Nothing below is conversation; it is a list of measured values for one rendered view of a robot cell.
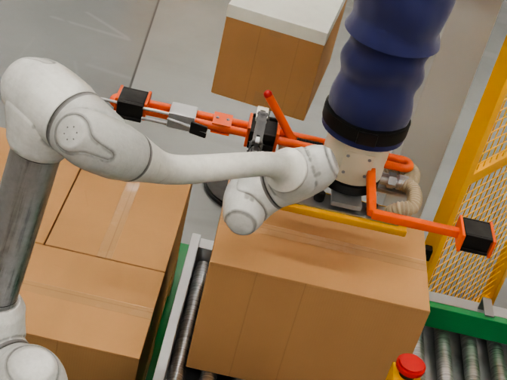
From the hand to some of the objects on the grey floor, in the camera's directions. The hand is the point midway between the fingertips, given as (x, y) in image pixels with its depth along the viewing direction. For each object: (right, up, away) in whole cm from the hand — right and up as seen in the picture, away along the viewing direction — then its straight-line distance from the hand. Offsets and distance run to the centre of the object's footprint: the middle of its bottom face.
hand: (257, 131), depth 249 cm
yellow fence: (+70, -81, +131) cm, 169 cm away
